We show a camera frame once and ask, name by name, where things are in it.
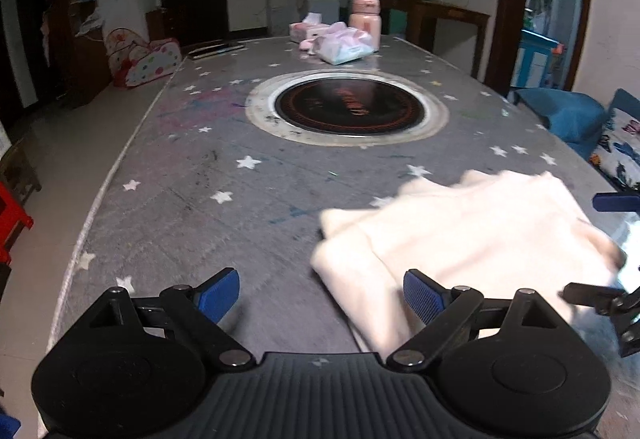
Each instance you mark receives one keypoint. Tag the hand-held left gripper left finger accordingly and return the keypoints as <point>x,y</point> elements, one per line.
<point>220,294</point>

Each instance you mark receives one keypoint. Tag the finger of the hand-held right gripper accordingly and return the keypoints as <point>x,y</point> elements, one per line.
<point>615,202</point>
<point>612,301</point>

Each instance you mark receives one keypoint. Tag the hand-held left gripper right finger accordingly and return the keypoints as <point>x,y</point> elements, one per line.
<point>422,296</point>

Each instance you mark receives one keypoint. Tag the cream white garment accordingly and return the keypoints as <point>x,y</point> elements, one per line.
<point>475,239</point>

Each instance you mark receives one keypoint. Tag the patterned pillow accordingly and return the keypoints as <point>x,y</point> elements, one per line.
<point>620,149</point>

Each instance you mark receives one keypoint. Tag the blue sofa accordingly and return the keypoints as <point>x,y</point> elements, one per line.
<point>570,116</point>

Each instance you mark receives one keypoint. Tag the grey star-print table cover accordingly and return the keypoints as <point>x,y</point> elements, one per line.
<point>200,199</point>

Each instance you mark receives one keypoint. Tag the blue children's cabinet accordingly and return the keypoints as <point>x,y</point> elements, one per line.
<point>537,59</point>

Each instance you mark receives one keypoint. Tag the round black induction cooker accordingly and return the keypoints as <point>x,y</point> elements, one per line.
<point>350,106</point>

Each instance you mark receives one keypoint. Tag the red plastic stool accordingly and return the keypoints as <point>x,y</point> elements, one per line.
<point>12,219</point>

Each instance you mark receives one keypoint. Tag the brown wooden stool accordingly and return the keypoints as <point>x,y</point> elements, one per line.
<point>20,174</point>

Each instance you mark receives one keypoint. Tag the polka dot play tent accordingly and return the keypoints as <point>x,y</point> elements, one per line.
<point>150,61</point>

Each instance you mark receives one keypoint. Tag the black silver bar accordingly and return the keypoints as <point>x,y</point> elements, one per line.
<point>215,50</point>

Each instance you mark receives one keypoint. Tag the dark wooden side table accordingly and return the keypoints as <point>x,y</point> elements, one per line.
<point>450,14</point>

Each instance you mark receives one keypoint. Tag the white wet wipes pack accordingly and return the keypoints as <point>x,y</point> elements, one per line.
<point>347,50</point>

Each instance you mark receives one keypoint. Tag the pink tissue pack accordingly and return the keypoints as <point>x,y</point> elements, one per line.
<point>304,29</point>

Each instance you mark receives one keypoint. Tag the pink plastic bag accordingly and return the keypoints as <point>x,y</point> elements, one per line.
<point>336,28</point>

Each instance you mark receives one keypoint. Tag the pink thermos bottle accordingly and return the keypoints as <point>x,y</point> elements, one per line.
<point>365,19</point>

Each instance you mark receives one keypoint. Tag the dark wooden shelf cabinet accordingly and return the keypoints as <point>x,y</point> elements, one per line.
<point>80,9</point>

